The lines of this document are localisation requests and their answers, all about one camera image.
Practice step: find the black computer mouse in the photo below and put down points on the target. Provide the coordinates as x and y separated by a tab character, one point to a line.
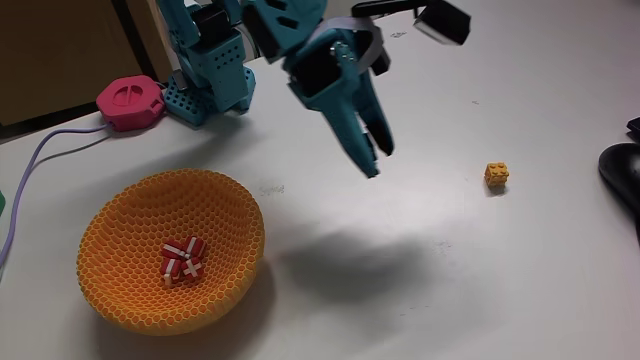
622	170

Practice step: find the black camera box with mount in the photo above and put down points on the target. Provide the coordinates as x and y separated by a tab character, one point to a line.
442	22

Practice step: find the black flat object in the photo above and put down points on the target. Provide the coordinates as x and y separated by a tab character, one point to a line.
635	125

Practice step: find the yellow honeycomb basket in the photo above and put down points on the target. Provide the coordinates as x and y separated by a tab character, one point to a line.
125	280

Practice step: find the red white cube piece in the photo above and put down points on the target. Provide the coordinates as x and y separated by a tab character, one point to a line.
192	269
195	246
169	270
172	250

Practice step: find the green object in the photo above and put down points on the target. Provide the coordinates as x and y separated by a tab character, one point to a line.
1	202

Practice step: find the yellow studded cube piece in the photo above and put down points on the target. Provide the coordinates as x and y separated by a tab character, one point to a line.
496	174

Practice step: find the pink hexagonal box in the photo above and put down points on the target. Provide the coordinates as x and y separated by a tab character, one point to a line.
130	102

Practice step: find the brown wooden cabinet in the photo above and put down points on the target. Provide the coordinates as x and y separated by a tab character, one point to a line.
50	50

